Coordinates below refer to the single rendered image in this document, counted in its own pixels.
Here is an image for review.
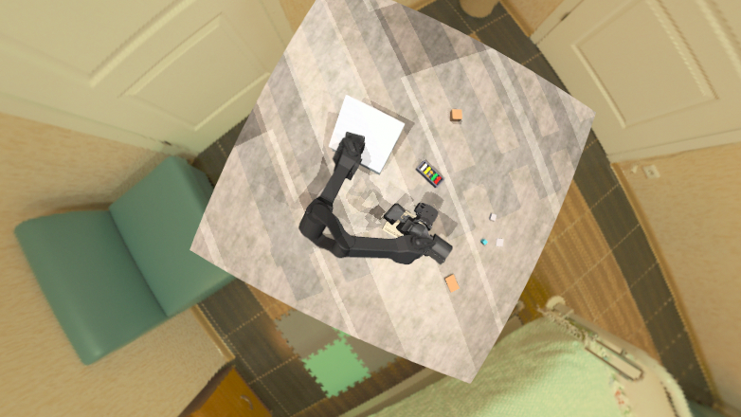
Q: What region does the orange rectangular block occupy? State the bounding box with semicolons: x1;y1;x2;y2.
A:
444;274;460;292

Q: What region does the small tan cube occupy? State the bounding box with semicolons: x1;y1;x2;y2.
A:
450;109;462;122

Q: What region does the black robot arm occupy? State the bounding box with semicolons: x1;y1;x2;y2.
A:
298;132;453;264

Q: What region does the cream shallow square tray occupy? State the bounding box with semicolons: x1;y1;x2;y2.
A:
382;211;416;238

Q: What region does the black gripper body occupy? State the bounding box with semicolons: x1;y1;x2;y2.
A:
384;203;419;235

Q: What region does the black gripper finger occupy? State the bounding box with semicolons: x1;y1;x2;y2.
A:
396;215;413;234

